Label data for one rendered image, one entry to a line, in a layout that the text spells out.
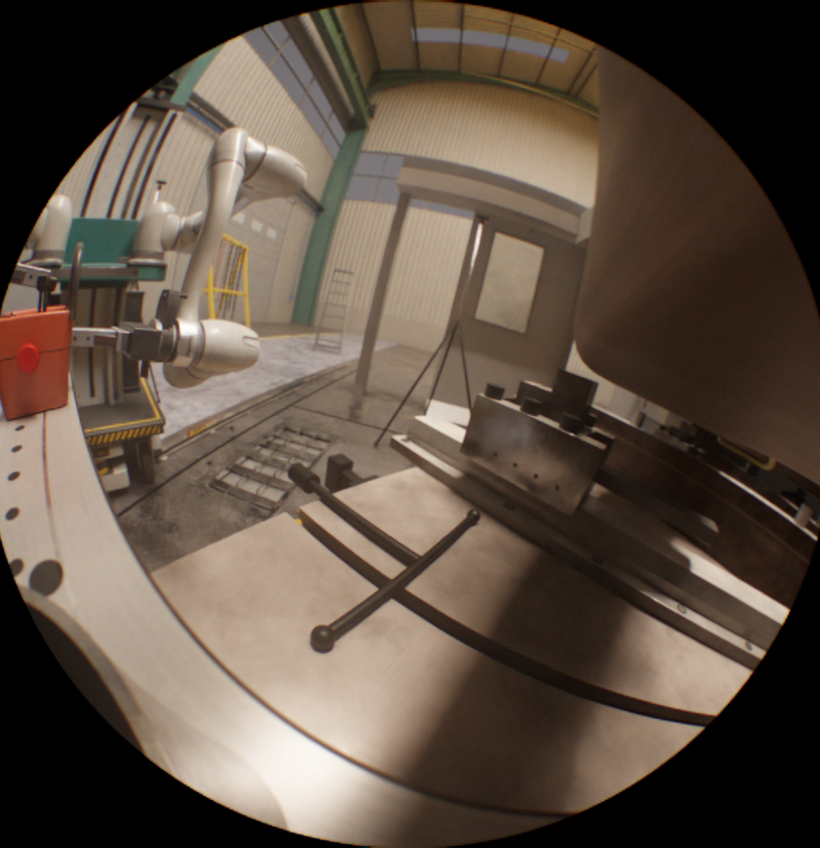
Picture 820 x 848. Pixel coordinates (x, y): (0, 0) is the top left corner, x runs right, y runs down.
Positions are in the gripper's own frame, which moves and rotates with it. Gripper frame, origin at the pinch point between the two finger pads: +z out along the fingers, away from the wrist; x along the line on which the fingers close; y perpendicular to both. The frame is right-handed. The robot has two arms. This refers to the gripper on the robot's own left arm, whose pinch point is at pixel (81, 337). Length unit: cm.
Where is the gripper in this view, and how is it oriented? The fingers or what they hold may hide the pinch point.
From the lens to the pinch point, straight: 55.4
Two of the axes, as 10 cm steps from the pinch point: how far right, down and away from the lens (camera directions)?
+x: -8.9, -3.3, 3.2
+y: -2.8, 9.4, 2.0
